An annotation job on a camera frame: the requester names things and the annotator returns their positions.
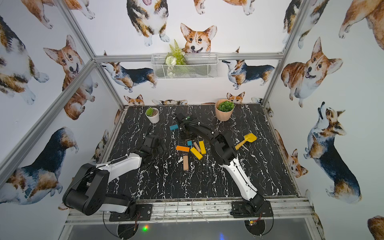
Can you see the natural wood block centre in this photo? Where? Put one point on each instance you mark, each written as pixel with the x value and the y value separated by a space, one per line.
pixel 197 147

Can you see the natural wood block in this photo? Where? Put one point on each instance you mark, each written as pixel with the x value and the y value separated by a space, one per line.
pixel 185 163
pixel 197 147

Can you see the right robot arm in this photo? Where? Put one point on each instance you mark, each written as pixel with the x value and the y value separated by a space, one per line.
pixel 225 154

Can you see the yellow block right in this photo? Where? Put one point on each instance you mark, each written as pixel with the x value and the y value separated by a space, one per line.
pixel 202 147

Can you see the orange block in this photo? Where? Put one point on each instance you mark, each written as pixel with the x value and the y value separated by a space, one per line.
pixel 182 149

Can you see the green succulent plant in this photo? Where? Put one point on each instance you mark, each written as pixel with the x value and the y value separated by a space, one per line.
pixel 226 106

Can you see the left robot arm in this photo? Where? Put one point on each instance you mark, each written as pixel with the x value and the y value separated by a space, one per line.
pixel 88 191

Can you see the yellow toy shovel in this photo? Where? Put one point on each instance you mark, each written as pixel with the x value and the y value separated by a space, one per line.
pixel 247 138

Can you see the teal short block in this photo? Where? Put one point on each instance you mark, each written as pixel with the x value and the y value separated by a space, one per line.
pixel 174 127

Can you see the fern and white flower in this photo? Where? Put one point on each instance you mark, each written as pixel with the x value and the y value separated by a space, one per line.
pixel 176 57

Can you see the yellow block left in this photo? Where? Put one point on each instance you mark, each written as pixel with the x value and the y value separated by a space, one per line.
pixel 196 153

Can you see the white wire basket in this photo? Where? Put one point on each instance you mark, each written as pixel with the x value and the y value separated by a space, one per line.
pixel 199 66

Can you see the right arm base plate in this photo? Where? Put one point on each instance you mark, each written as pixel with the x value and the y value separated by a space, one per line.
pixel 246 210

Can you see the small white plant pot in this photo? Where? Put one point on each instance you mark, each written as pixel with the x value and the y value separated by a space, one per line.
pixel 156 118

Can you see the small green plant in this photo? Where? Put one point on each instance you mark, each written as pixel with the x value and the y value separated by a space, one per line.
pixel 150 112

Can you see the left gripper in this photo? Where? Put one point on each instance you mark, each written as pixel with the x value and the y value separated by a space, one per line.
pixel 157 142

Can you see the beige plant pot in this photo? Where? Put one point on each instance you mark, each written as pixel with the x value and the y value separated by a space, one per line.
pixel 221 116

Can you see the yellow block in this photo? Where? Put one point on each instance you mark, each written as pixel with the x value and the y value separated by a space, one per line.
pixel 202 147
pixel 196 153

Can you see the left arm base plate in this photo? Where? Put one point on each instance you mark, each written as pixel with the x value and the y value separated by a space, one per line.
pixel 141 212

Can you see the aluminium frame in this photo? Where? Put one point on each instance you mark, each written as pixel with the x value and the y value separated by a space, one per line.
pixel 110 31

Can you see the natural wood block front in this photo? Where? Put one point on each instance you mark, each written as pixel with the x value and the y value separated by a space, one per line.
pixel 185 163

